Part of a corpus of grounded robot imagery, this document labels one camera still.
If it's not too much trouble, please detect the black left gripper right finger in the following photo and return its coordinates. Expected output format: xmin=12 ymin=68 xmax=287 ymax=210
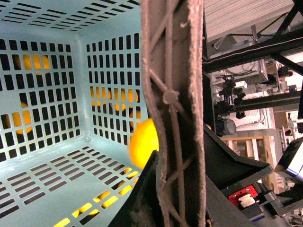
xmin=204 ymin=127 xmax=273 ymax=227

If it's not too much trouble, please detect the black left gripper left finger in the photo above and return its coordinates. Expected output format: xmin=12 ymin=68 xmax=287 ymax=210
xmin=109 ymin=151 xmax=163 ymax=227

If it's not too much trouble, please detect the yellow lemon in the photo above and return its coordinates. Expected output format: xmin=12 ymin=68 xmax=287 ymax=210
xmin=128 ymin=118 xmax=159 ymax=169

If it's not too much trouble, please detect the light blue plastic basket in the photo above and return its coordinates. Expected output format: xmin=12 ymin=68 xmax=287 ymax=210
xmin=0 ymin=0 xmax=148 ymax=227

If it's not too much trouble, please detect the brown basket handle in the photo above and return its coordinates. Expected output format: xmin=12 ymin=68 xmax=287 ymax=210
xmin=141 ymin=0 xmax=206 ymax=227

